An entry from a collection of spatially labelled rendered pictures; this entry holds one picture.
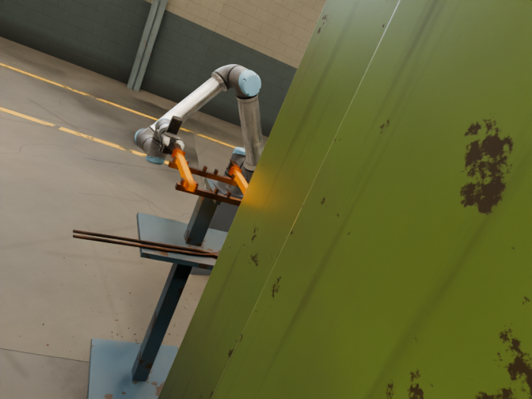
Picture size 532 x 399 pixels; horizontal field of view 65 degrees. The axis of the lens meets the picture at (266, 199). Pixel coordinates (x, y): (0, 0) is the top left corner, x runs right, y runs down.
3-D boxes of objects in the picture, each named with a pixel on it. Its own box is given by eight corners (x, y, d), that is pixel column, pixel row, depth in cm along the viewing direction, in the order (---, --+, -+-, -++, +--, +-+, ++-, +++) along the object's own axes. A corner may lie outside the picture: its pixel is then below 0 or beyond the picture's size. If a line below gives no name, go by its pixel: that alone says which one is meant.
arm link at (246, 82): (260, 174, 268) (246, 60, 219) (278, 186, 257) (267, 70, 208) (241, 184, 262) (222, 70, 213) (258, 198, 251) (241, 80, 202)
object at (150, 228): (136, 216, 165) (138, 211, 165) (228, 237, 183) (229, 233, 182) (140, 256, 140) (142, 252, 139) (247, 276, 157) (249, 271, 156)
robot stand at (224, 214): (179, 256, 290) (209, 178, 273) (206, 257, 304) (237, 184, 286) (191, 275, 274) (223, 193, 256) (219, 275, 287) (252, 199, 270)
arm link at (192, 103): (228, 54, 224) (127, 134, 211) (241, 60, 216) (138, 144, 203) (236, 72, 233) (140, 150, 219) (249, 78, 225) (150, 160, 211)
